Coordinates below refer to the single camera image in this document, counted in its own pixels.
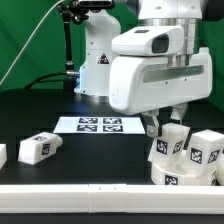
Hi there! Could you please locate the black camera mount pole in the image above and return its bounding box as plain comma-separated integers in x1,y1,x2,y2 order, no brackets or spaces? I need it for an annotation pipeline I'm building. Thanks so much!
58,0,88,93

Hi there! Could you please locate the white cable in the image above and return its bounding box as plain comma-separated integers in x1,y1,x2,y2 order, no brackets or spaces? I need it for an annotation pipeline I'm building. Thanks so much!
0,0,66,86

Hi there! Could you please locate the white front rail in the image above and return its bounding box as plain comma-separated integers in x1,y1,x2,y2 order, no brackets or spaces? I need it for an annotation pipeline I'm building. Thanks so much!
0,184,224,214

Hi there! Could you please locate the white round stool seat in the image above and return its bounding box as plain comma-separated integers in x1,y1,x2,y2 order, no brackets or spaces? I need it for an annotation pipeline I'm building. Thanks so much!
151,151,217,186

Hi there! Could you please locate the white marker sheet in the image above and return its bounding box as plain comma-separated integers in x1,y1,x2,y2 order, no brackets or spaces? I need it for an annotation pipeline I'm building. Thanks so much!
54,117,145,134

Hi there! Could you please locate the black cable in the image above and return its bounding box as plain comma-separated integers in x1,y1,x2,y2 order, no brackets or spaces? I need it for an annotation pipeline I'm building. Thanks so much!
23,72,79,90

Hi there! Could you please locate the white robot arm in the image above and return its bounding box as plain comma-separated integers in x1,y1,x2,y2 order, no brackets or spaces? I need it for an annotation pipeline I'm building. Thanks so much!
75,0,212,120

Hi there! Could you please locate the white left rail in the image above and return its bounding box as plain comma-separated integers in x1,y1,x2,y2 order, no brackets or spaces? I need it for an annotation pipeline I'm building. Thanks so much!
0,144,7,170

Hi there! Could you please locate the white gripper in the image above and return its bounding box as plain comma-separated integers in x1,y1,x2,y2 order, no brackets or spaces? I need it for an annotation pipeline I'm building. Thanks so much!
109,26,212,138

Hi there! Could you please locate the black camera on mount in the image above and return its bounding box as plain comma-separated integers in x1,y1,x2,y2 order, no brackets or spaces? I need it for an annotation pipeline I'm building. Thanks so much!
78,0,115,9

